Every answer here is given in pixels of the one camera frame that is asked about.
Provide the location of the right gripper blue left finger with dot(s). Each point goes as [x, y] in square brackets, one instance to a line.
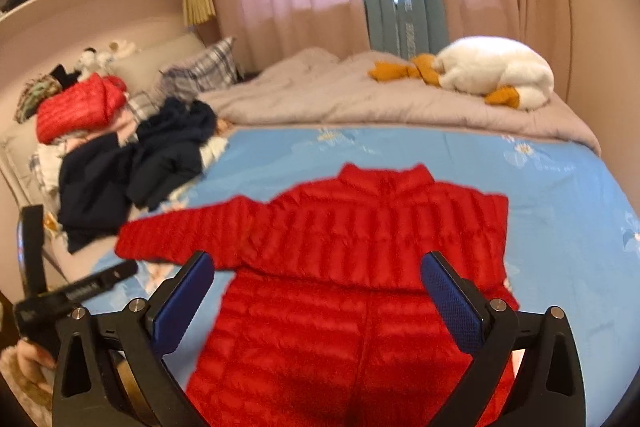
[175, 302]

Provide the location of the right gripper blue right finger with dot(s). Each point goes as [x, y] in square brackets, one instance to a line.
[457, 301]

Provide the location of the red down jacket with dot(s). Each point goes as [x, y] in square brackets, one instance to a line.
[326, 321]
[87, 106]

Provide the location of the dark navy clothes pile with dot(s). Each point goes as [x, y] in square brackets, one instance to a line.
[102, 180]

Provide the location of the person left hand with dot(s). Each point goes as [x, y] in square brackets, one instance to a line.
[34, 361]

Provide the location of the blue floral bed sheet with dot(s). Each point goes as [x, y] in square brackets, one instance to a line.
[572, 239]

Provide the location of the folded red down jacket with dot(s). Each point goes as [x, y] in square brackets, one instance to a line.
[87, 106]

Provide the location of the green patterned cloth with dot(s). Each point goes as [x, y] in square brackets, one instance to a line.
[33, 94]

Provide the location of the white plush goose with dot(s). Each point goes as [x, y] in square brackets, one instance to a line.
[503, 71]

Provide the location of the plaid pillow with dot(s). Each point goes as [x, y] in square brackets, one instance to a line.
[210, 70]

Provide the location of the small plush toys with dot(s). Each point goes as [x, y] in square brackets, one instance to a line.
[92, 61]

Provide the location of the grey quilt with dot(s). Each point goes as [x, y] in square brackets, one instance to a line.
[316, 87]

